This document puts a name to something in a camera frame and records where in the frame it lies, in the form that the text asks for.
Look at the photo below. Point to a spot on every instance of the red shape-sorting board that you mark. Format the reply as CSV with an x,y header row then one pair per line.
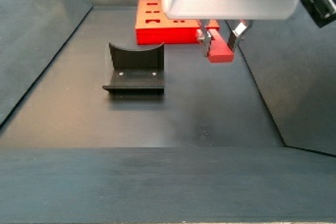
x,y
157,29

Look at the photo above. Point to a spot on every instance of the red double-square fork block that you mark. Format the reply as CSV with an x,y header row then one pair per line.
x,y
221,53

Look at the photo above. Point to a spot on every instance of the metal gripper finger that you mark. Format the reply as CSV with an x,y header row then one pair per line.
x,y
205,37
238,33

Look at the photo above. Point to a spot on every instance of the black curved holder stand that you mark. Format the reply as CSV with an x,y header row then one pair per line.
x,y
138,69

